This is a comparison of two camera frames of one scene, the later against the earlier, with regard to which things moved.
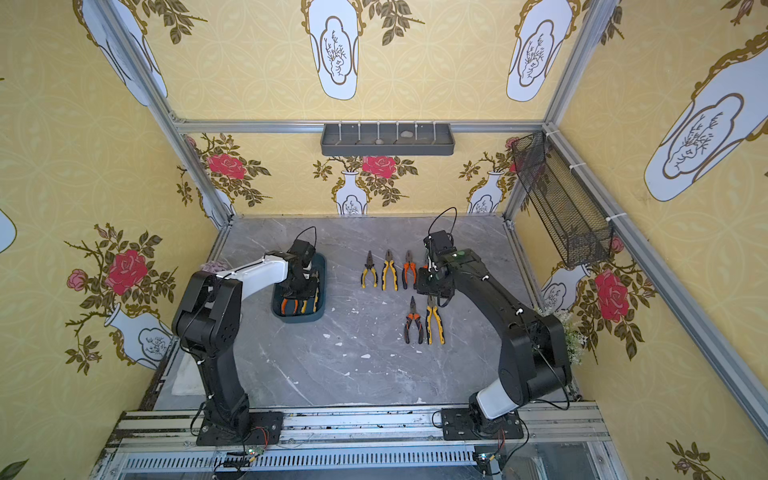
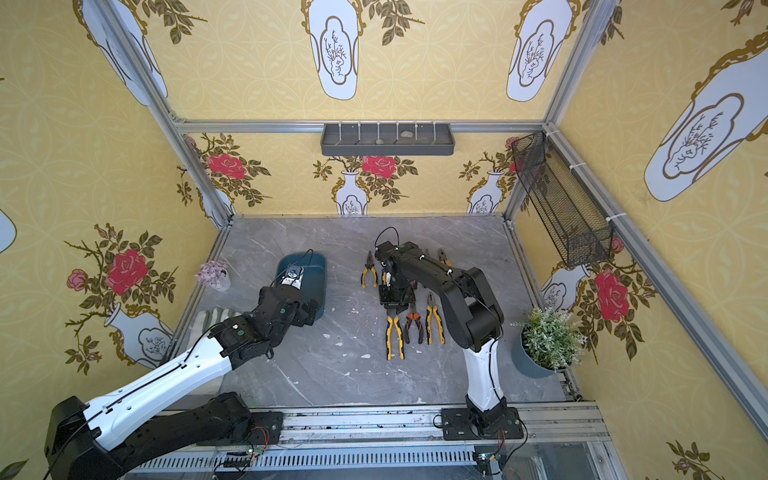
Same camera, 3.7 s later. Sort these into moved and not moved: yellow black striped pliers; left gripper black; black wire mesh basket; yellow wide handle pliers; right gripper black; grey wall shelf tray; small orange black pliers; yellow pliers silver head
Moved: right gripper black; yellow pliers silver head; left gripper black
Not moved: small orange black pliers; yellow wide handle pliers; grey wall shelf tray; yellow black striped pliers; black wire mesh basket
